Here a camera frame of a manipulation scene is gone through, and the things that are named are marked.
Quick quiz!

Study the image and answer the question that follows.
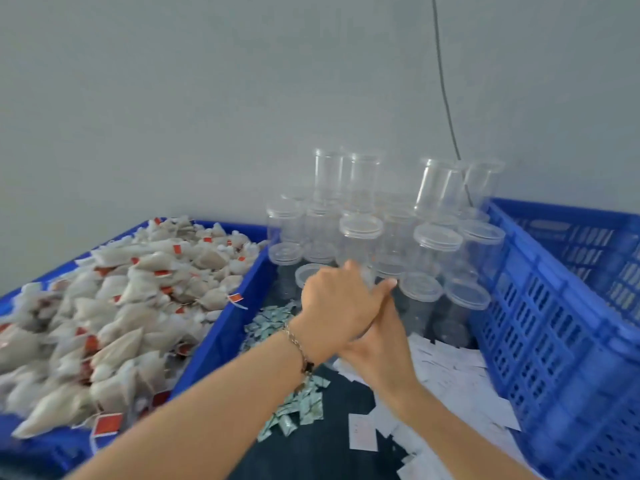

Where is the person's left hand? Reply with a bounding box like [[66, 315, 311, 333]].
[[290, 259, 399, 366]]

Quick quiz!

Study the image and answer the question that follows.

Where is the person's right hand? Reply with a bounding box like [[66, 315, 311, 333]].
[[335, 295, 421, 398]]

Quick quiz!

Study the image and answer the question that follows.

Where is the pile of white label papers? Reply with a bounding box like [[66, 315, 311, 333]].
[[330, 333, 526, 480]]

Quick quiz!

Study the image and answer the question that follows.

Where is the pile of green desiccant packets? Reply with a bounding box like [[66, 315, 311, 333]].
[[240, 299, 331, 443]]

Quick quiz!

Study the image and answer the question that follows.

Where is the group of lidded jars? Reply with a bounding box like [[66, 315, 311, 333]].
[[265, 147, 509, 348]]

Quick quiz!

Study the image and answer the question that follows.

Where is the blue slatted crate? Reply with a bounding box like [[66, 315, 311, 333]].
[[470, 197, 640, 480]]

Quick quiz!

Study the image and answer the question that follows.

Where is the pile of tea bags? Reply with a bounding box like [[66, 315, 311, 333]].
[[0, 217, 261, 441]]

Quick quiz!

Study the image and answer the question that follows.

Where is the person's left forearm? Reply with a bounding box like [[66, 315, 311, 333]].
[[65, 329, 311, 480]]

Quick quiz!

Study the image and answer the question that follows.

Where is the blue plastic tray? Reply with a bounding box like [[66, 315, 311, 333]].
[[0, 219, 279, 476]]

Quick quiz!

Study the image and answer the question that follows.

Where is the thin beaded bracelet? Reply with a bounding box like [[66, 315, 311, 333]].
[[282, 325, 316, 374]]

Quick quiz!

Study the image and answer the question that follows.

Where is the black cable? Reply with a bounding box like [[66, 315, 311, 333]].
[[431, 0, 472, 206]]

